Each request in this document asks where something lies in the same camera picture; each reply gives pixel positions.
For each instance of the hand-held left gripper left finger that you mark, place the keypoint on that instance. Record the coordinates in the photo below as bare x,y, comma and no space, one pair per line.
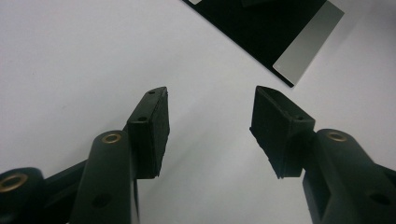
118,161

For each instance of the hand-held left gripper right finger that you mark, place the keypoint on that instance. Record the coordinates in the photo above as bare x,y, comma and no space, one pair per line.
327,161

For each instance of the silver photo frame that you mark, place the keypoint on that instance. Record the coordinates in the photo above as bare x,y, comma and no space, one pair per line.
264,31

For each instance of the white paper sheet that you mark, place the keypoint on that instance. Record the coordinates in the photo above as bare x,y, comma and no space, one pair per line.
62,62

